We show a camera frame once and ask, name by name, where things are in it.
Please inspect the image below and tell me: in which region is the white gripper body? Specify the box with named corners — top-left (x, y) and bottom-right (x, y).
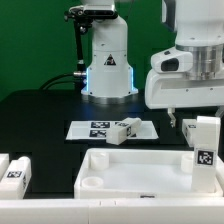
top-left (145, 70), bottom-right (224, 109)

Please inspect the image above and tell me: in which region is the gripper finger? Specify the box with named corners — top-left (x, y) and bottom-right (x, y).
top-left (167, 108), bottom-right (176, 128)

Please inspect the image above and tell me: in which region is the white desk top tray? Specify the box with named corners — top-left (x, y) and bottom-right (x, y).
top-left (74, 148), bottom-right (224, 199)

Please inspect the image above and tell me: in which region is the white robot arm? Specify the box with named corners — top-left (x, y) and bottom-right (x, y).
top-left (81, 0), bottom-right (224, 112)

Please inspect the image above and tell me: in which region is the white block far left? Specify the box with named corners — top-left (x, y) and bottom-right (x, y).
top-left (0, 154), bottom-right (9, 180)

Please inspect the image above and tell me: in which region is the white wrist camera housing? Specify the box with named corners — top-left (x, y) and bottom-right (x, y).
top-left (151, 47), bottom-right (193, 73)

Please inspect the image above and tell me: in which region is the black cable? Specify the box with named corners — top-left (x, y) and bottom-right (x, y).
top-left (39, 72), bottom-right (85, 92)

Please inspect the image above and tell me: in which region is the white marker base plate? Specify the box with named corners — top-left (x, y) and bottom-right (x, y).
top-left (66, 121), bottom-right (158, 140)

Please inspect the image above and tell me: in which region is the white front wall bar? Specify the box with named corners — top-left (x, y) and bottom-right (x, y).
top-left (0, 198), bottom-right (224, 224)

